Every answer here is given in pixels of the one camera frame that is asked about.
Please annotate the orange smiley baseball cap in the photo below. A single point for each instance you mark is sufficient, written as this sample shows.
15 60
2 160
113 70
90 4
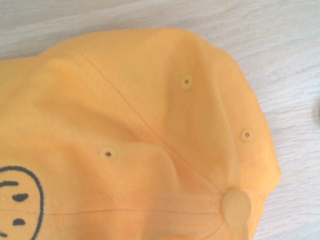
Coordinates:
125 112

